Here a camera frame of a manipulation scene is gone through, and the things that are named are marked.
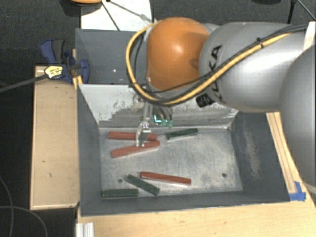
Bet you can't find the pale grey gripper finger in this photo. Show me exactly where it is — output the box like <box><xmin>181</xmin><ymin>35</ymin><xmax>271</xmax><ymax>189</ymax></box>
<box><xmin>141</xmin><ymin>129</ymin><xmax>152</xmax><ymax>148</ymax></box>
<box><xmin>135</xmin><ymin>122</ymin><xmax>147</xmax><ymax>148</ymax></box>

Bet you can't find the red-brown flat block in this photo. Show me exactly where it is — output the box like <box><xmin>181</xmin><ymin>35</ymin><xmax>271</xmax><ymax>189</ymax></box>
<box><xmin>139</xmin><ymin>171</ymin><xmax>192</xmax><ymax>186</ymax></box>
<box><xmin>110</xmin><ymin>140</ymin><xmax>161</xmax><ymax>159</ymax></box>
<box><xmin>108</xmin><ymin>131</ymin><xmax>158</xmax><ymax>141</ymax></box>

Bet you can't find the dark green flat block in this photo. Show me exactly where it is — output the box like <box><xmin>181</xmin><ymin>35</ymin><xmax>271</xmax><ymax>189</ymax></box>
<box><xmin>165</xmin><ymin>128</ymin><xmax>199</xmax><ymax>141</ymax></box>
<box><xmin>101</xmin><ymin>188</ymin><xmax>140</xmax><ymax>198</ymax></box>
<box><xmin>125</xmin><ymin>173</ymin><xmax>161</xmax><ymax>197</ymax></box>

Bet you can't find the grey metal bin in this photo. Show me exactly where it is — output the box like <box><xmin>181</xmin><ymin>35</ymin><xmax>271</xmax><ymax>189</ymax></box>
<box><xmin>75</xmin><ymin>28</ymin><xmax>291</xmax><ymax>217</ymax></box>

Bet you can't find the pale wood board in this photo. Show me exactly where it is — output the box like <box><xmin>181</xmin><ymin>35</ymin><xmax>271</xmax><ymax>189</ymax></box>
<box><xmin>29</xmin><ymin>65</ymin><xmax>81</xmax><ymax>211</ymax></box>

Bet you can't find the black cylinder on white bracket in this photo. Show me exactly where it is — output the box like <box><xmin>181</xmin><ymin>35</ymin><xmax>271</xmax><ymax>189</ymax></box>
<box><xmin>195</xmin><ymin>92</ymin><xmax>214</xmax><ymax>109</ymax></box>

